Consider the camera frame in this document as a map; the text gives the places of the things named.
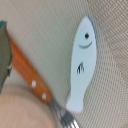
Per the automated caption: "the white toy fish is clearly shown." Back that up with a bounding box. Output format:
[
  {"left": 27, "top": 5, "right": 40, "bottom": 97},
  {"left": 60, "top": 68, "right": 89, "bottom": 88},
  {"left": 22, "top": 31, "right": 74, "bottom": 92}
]
[{"left": 66, "top": 17, "right": 97, "bottom": 113}]

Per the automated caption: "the round wooden plate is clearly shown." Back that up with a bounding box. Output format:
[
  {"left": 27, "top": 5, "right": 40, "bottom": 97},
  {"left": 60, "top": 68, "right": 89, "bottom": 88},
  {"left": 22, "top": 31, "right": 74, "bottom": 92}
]
[{"left": 0, "top": 81, "right": 58, "bottom": 128}]

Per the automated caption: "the fork with wooden handle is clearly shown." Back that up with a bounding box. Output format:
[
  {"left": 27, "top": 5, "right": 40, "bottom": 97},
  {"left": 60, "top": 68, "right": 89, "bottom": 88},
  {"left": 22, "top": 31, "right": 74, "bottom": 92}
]
[{"left": 10, "top": 39, "right": 80, "bottom": 128}]

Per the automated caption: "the beige woven placemat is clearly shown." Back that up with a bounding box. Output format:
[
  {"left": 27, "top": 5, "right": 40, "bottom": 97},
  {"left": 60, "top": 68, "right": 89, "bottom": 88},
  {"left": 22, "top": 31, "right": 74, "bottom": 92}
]
[{"left": 0, "top": 0, "right": 128, "bottom": 128}]

